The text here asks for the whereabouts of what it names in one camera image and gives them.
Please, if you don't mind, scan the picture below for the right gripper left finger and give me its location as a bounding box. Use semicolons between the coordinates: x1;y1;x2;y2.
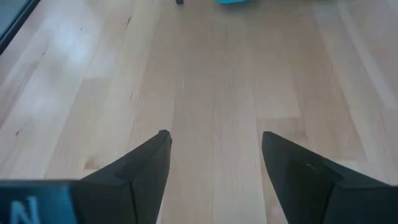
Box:
0;129;173;224

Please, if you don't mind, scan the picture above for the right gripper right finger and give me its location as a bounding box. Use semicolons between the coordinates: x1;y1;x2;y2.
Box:
262;130;398;224

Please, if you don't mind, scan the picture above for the green rubber slide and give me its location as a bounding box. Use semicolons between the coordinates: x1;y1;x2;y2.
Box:
216;0;253;5

